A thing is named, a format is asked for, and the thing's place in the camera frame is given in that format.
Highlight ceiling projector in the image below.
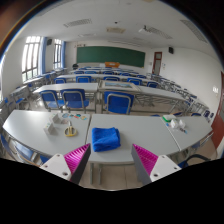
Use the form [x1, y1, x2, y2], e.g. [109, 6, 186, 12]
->
[138, 25, 151, 35]

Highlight blue curtain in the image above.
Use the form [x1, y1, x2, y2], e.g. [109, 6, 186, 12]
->
[61, 40, 67, 69]
[40, 36, 48, 75]

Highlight narrow multi-pane window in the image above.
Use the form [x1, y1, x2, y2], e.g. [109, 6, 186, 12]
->
[53, 38, 63, 70]

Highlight white plastic bag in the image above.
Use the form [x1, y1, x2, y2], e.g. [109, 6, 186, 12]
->
[162, 113, 188, 135]

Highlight dark red door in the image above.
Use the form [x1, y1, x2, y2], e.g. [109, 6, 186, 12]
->
[210, 71, 224, 150]

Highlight blue towel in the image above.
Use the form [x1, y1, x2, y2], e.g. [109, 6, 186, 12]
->
[91, 126, 122, 153]

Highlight red door with window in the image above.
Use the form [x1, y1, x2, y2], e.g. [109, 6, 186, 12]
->
[152, 51, 163, 76]

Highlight white box with green print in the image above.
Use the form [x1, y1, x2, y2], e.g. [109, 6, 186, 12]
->
[43, 122, 57, 136]

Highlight group of ceiling lights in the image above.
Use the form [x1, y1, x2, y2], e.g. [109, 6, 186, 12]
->
[63, 18, 208, 44]

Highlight orange lectern box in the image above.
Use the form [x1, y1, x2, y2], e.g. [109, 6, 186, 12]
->
[104, 61, 121, 69]

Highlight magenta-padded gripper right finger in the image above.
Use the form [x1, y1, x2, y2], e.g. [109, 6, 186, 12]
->
[130, 143, 182, 186]

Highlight plain white box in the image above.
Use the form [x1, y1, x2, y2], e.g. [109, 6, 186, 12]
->
[49, 113, 64, 125]

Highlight green chalkboard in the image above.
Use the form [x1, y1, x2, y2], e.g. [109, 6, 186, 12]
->
[76, 45, 146, 69]

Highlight yellow-handled scissors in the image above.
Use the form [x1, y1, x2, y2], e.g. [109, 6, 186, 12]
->
[63, 120, 78, 138]

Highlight group of blue chairs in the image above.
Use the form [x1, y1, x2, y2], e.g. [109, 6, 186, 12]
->
[0, 68, 216, 168]

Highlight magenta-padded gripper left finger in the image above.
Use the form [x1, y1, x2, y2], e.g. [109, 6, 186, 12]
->
[39, 143, 92, 185]

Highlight large multi-pane window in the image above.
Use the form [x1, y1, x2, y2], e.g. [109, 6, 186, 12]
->
[21, 35, 42, 83]

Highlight group of grey desks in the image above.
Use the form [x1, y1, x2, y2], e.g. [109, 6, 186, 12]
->
[9, 66, 212, 115]

